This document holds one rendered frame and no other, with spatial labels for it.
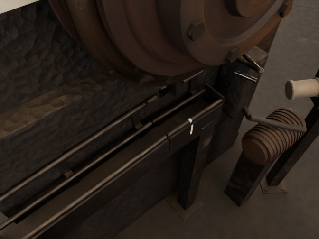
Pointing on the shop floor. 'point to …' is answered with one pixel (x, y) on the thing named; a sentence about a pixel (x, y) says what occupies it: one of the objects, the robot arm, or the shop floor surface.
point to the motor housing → (261, 153)
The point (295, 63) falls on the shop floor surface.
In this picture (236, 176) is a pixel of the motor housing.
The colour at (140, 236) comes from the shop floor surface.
